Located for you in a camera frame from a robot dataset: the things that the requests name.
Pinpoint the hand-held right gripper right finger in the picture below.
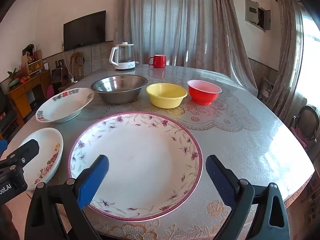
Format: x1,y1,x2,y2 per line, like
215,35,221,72
205,154,290,240

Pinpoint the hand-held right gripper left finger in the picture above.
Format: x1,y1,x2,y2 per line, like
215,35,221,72
24,154,110,240

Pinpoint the pink rose plate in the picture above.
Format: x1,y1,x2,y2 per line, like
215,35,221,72
15,127,64,192

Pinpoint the large purple flower plate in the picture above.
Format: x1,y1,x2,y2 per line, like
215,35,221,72
67,112,203,222

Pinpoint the blue floral deep plate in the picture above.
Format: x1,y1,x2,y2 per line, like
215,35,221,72
36,87,95,124

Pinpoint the red plastic bowl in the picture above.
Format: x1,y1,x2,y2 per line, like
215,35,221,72
187,79,222,106

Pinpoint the stainless steel bowl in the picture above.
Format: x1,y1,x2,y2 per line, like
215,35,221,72
90,74,148,105

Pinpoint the yellow plastic bowl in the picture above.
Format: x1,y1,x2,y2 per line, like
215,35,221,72
146,83,188,109

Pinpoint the black sofa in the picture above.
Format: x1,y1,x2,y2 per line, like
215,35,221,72
0,87,19,140

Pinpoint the orange wooden desk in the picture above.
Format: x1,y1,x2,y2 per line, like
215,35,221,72
5,69,52,119

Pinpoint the green potted plant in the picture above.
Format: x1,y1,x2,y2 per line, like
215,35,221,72
7,67,22,88

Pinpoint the black speaker box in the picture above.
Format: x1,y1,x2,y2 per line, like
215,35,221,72
51,67,68,85

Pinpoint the small wooden shelf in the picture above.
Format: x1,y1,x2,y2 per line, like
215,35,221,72
21,49,43,79

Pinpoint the wooden chair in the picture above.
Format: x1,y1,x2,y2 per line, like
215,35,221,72
69,52,84,82

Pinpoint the patterned cushion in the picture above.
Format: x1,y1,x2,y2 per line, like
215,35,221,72
257,77,275,103

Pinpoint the dark round-back chair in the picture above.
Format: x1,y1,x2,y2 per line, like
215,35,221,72
290,105,320,153

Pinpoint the white glass electric kettle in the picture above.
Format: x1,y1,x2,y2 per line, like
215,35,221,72
109,42,137,70

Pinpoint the red mug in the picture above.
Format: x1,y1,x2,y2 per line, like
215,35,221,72
148,54,167,68

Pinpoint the narrow grey curtain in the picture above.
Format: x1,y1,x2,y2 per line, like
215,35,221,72
266,0,307,128

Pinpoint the wide grey window curtain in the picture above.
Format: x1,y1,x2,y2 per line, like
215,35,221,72
114,0,258,95

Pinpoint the grey electrical panel box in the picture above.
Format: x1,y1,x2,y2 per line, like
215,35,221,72
244,0,272,32

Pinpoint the black wall television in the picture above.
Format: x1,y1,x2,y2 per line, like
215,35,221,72
63,10,106,51

